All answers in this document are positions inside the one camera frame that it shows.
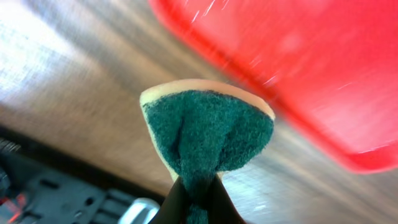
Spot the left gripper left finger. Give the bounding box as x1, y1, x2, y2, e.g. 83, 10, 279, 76
149, 177, 188, 224

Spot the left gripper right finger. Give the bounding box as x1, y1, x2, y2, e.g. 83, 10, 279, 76
207, 176, 246, 224

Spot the green yellow sponge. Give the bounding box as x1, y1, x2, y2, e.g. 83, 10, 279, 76
139, 79, 275, 223

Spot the red plastic tray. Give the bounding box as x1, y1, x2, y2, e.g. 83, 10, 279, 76
149, 0, 397, 174

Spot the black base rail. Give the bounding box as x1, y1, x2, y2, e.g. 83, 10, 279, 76
1, 127, 164, 224

